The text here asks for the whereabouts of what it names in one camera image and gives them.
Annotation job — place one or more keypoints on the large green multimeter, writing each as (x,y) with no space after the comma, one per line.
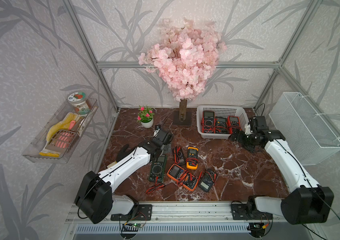
(158,169)

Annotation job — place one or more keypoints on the aluminium front rail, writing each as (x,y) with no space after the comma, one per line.
(177,212)

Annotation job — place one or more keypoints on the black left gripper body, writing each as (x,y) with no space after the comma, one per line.
(165,149)

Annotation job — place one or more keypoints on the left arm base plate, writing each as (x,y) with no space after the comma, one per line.
(142,212)

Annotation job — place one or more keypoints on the pink grid brush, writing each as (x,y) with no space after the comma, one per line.
(60,142)

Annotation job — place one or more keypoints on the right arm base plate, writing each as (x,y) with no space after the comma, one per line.
(240,211)

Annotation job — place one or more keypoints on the small black multimeter front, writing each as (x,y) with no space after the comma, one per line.
(207,180)

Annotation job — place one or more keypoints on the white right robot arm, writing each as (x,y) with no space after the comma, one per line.
(308,202)

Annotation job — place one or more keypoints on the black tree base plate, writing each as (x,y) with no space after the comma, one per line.
(186,120)

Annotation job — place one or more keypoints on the circuit board right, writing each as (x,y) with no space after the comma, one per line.
(258,231)

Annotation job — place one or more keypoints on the green circuit board left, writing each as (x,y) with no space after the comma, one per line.
(132,227)

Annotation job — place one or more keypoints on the clear acrylic wall shelf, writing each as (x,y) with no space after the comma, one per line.
(32,150)

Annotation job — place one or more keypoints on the pink cherry blossom tree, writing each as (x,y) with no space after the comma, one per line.
(185,58)

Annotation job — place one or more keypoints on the black rubber glove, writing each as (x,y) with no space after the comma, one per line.
(125,153)

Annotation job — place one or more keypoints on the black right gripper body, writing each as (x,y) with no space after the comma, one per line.
(246,140)

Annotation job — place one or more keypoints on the small potted pink flower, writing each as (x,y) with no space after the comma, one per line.
(146,116)

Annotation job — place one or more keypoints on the white wire mesh wall basket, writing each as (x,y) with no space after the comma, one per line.
(308,135)

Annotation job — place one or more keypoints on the small black clamp multimeter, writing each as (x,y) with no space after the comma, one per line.
(179,157)

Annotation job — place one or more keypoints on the orange multimeter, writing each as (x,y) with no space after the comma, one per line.
(177,174)

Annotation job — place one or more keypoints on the aluminium frame post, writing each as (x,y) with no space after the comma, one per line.
(77,25)

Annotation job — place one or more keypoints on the green XUXIN multimeter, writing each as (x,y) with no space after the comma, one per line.
(221,126)

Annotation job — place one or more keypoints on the red ANENG DT9205A multimeter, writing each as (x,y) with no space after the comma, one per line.
(208,122)

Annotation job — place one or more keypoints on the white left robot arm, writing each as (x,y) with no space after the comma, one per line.
(96,198)

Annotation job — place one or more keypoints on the yellow ANENG multimeter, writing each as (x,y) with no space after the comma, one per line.
(192,158)

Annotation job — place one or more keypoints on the yellow sticky note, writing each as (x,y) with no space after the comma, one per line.
(111,165)

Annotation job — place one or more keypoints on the white plastic perforated basket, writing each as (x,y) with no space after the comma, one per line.
(224,112)

